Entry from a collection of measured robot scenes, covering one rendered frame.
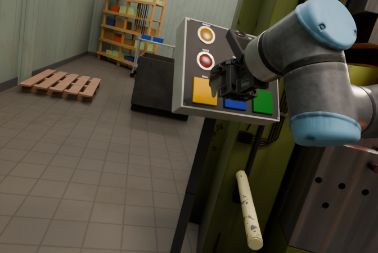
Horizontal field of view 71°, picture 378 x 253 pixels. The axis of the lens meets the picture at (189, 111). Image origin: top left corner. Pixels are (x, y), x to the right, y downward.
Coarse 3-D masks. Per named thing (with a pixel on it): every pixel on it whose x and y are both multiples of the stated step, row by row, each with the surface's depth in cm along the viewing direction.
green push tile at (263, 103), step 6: (258, 90) 83; (258, 96) 83; (264, 96) 84; (270, 96) 85; (252, 102) 82; (258, 102) 82; (264, 102) 83; (270, 102) 84; (252, 108) 82; (258, 108) 82; (264, 108) 83; (270, 108) 84; (270, 114) 83
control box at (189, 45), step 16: (176, 32) 86; (192, 32) 79; (224, 32) 84; (176, 48) 83; (192, 48) 78; (208, 48) 80; (224, 48) 82; (176, 64) 81; (192, 64) 77; (176, 80) 79; (192, 80) 76; (176, 96) 77; (272, 96) 86; (176, 112) 79; (192, 112) 78; (208, 112) 77; (224, 112) 78; (240, 112) 80
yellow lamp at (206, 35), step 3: (201, 30) 80; (204, 30) 80; (207, 30) 81; (210, 30) 81; (201, 33) 80; (204, 33) 80; (207, 33) 80; (210, 33) 81; (201, 36) 80; (204, 36) 80; (207, 36) 80; (210, 36) 81; (204, 39) 80; (207, 39) 80; (210, 39) 81
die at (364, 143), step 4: (360, 140) 99; (364, 140) 99; (368, 140) 99; (372, 140) 98; (376, 140) 98; (356, 144) 99; (360, 144) 99; (364, 144) 99; (368, 144) 99; (372, 144) 99; (376, 144) 99; (372, 148) 99
